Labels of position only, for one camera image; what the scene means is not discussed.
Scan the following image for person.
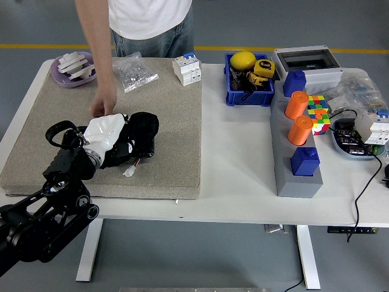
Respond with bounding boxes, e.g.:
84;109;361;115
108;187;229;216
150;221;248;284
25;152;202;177
108;0;196;59

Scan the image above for brown handled screwdriver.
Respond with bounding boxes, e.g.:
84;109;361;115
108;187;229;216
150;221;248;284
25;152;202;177
229;65;247;92

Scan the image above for small bag of white parts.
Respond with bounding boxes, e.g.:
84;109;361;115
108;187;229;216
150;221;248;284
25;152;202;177
327;94;355;113

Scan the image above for clear bag of electronic parts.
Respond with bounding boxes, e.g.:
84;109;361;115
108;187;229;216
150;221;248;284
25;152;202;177
326;68;389;122

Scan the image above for colourful puzzle cube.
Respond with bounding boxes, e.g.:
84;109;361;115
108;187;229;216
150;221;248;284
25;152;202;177
307;95;332;136

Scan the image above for yellow lemon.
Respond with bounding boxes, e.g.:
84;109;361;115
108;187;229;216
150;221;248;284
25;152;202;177
229;50;258;72

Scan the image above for clear bag of screws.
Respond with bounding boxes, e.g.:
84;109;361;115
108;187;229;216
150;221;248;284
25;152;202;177
111;51;160;94

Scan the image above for yellow tape measure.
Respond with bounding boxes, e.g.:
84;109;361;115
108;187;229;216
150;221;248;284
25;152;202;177
253;59;276;78

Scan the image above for white plastic bracket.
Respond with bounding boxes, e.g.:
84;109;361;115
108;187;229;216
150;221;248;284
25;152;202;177
68;64;97;82
57;52;89;74

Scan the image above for black power cable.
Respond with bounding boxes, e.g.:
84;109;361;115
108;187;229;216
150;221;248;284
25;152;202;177
328;109;384;244

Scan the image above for blue plastic bin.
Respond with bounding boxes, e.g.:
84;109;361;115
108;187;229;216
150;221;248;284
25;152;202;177
224;53;276;108

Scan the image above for yellow black tool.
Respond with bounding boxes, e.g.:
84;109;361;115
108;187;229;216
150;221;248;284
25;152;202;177
246;72;270;89

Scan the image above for black desk control panel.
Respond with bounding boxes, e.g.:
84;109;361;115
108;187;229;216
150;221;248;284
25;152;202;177
327;226;379;235

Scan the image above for black floor cable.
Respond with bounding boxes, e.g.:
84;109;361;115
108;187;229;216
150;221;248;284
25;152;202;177
284;278;305;292

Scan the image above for dark electronic components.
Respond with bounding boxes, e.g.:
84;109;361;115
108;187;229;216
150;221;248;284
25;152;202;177
336;120;375;156

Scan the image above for white table leg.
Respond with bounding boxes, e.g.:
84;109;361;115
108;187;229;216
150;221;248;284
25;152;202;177
75;218;104;282
296;224;322;291

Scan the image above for purple plastic tray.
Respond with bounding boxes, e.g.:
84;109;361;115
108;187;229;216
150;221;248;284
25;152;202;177
50;51;98;89

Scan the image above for white grey distribution box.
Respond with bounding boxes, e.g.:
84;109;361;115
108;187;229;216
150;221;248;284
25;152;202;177
270;45;345;92

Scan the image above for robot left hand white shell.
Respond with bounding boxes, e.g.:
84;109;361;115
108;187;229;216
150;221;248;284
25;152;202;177
83;113;138;170

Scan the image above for orange cylinder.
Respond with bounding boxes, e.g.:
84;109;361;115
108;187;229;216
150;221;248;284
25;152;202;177
284;91;310;120
287;115;314;147

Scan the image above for grey-brown mat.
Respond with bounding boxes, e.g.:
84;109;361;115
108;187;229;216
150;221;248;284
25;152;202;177
0;57;203;201

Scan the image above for light blue tray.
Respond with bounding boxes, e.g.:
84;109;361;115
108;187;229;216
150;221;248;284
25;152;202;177
330;118;388;161

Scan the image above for red wire with white connector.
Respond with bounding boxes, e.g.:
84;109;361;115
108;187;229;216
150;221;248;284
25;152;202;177
123;157;142;178

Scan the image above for white circuit breaker row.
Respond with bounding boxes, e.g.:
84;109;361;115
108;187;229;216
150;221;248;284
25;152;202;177
354;109;389;145

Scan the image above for white circuit breaker blue switches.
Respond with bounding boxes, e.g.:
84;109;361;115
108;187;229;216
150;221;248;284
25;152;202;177
171;52;202;87

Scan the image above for grey block holder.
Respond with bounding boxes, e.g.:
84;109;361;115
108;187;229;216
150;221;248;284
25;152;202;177
270;89;325;199

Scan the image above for blue block with knob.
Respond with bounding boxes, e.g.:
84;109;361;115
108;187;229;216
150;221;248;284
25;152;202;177
290;147;322;178
282;69;308;98

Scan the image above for person's right hand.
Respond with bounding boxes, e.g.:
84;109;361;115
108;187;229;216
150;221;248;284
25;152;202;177
90;86;119;119

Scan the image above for silver metal bracket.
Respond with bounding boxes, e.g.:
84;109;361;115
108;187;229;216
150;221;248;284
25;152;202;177
263;224;290;235

